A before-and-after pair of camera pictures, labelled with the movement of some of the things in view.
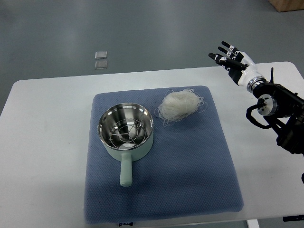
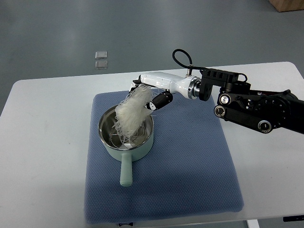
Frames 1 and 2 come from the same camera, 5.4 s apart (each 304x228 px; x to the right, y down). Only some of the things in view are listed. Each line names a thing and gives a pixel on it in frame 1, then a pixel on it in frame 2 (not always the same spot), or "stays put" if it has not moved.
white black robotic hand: x=240 y=65 to x=188 y=86
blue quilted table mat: x=188 y=173 stays put
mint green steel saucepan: x=126 y=130 stays put
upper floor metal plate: x=99 y=55 stays put
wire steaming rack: x=127 y=133 stays put
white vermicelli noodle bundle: x=177 y=106 to x=130 y=113
